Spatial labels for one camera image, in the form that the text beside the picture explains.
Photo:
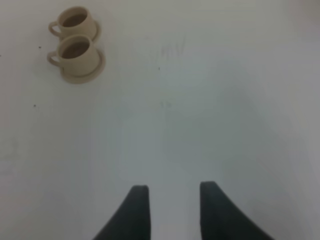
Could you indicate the beige cup saucer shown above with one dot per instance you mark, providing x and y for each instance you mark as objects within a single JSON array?
[
  {"x": 88, "y": 77},
  {"x": 98, "y": 31}
]

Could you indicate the beige teacup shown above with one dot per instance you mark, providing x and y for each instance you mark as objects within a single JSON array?
[
  {"x": 76, "y": 20},
  {"x": 76, "y": 54}
]

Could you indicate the far beige teacup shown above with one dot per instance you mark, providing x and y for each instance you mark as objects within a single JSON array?
[{"x": 76, "y": 20}]

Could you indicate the near beige cup saucer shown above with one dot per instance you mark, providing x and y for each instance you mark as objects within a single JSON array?
[{"x": 88, "y": 77}]

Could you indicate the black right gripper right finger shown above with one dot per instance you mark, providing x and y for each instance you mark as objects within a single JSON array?
[{"x": 221, "y": 219}]

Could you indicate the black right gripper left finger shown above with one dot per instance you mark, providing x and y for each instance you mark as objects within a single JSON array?
[{"x": 132, "y": 220}]

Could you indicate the near beige teacup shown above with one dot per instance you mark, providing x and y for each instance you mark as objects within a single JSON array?
[{"x": 76, "y": 54}]

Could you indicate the far beige cup saucer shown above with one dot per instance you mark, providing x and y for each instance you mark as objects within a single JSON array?
[{"x": 98, "y": 31}]

